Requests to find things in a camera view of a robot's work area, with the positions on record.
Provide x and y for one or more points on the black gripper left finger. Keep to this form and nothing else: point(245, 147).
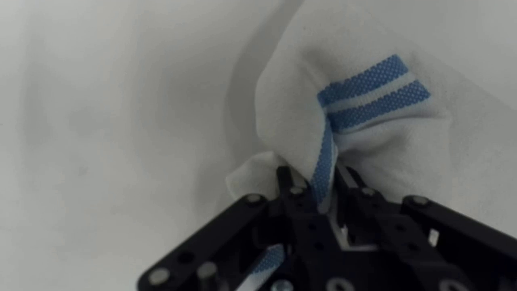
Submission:
point(216, 236)

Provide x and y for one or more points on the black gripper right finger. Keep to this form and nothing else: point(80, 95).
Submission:
point(431, 242)

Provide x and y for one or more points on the white tea towel blue stripes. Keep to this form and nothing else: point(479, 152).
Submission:
point(292, 102)

